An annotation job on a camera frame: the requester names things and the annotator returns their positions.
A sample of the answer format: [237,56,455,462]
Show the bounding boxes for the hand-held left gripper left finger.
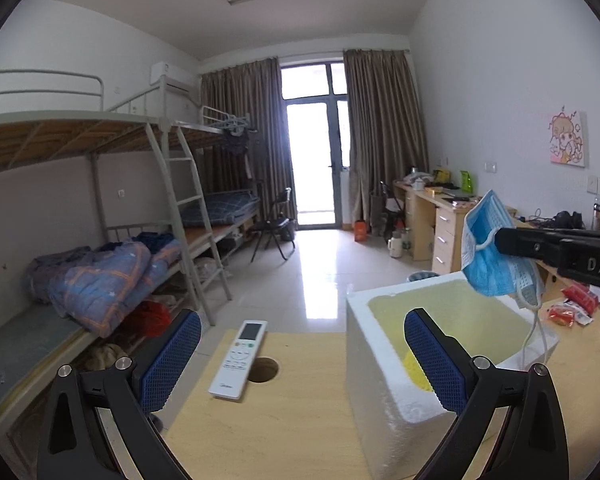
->
[36,308,203,480]

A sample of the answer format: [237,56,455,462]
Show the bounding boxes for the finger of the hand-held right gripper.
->
[493,227,600,261]

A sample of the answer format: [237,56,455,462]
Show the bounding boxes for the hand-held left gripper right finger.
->
[404,308,566,480]

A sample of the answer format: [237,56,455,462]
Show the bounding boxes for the yellow foam net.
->
[402,350,436,394]

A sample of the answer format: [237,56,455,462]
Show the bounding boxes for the blue face mask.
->
[462,188,550,369]

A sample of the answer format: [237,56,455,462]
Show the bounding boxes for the white foam box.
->
[345,272,561,480]

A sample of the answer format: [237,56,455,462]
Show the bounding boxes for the black headphones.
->
[552,209,584,231]

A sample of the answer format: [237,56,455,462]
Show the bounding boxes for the red cloth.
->
[127,299,174,339]

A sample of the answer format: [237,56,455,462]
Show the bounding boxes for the orange red snack packet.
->
[547,304,594,329]

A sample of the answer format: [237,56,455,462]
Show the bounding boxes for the white remote control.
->
[208,319,270,402]

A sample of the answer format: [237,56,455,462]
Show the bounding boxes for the blue plaid blanket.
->
[22,232,184,339]

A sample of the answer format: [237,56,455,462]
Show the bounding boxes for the wooden desk with drawers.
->
[392,179,481,274]

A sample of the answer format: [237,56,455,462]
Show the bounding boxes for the white thermos flask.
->
[387,227,411,260]

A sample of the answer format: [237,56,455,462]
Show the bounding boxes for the black desk chair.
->
[378,181,406,239]

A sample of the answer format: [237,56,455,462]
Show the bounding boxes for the blue checked bedding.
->
[179,190,261,226]

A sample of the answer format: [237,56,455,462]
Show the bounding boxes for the grey bunk bed ladder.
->
[145,120,231,327]

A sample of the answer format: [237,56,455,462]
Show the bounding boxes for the black folding chair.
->
[249,187,297,263]

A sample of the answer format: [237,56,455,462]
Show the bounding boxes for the brown curtain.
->
[342,48,429,234]
[200,57,294,222]

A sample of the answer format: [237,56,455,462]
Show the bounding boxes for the dark hanging clothes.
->
[222,129,259,181]

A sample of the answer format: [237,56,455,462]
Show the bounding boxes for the glass balcony door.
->
[279,59,351,231]

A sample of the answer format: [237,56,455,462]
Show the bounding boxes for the grey metal bunk bed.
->
[0,69,231,433]
[175,105,261,262]

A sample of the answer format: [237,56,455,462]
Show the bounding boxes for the white air conditioner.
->
[149,61,194,94]

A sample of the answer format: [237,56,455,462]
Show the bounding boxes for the pink cartoon wall picture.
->
[548,104,589,167]

